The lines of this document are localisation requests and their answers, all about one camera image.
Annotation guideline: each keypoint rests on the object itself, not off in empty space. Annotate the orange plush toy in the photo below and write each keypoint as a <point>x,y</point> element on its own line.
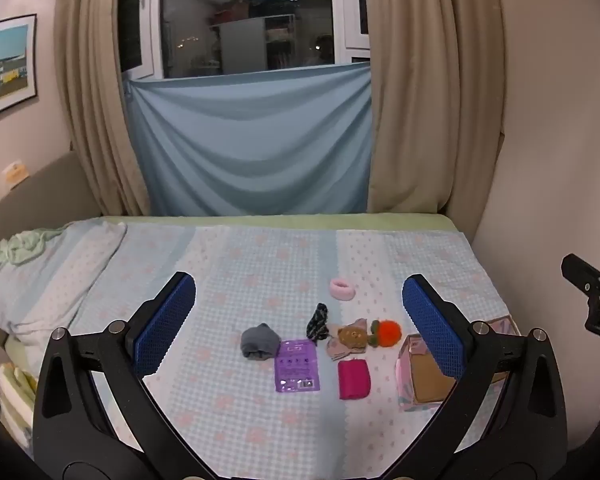
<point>387,332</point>

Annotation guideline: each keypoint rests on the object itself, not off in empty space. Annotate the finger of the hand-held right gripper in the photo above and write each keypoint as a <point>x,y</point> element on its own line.
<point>582,271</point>

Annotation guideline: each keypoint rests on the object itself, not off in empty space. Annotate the pink fluffy scrunchie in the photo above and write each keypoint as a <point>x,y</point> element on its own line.
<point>335,292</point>

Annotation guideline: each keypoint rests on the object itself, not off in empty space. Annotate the framed wall poster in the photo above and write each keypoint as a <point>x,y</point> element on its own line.
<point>5,70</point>

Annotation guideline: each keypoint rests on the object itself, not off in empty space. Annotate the yellow sticker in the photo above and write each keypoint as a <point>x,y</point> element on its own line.
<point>16,174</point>

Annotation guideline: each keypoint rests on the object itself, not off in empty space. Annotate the striped green cloth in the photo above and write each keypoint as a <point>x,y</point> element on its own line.
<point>15,405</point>

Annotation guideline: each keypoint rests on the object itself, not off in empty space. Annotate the beige curtain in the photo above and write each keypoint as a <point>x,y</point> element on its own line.
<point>95,90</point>
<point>430,90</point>

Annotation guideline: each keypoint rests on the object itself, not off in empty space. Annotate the green bed sheet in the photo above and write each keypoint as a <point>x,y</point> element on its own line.
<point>280,221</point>

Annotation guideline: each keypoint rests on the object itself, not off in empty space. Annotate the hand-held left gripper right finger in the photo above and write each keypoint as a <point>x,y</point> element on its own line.
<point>432,332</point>

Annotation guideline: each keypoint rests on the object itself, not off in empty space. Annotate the hanging light blue cloth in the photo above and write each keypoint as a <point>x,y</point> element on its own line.
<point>250,145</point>

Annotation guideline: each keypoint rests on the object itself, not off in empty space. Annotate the pink cardboard box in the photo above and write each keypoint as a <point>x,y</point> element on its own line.
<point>425,382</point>

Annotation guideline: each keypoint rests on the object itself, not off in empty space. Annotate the white framed window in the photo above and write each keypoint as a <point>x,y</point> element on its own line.
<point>250,15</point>

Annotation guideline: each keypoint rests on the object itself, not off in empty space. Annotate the dark patterned sock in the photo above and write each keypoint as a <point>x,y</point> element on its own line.
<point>317,322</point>

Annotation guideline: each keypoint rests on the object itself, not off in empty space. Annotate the pink patterned sock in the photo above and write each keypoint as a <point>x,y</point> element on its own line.
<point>349,341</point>

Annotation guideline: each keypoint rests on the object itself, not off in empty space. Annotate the light blue checked blanket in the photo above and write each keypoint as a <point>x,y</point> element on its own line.
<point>240,270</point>

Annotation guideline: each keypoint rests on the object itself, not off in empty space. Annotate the grey sock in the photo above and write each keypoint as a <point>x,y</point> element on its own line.
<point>259,342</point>

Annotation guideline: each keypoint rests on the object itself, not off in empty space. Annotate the light blue pillow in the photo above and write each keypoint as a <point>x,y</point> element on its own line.
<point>45,290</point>

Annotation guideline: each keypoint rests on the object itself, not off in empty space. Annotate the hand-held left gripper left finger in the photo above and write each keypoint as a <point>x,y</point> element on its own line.
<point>165,330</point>

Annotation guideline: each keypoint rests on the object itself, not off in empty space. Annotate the magenta cloth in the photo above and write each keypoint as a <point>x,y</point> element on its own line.
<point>354,379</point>

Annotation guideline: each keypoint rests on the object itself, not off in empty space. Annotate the purple plastic packet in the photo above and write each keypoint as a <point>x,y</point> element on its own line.
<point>297,367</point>

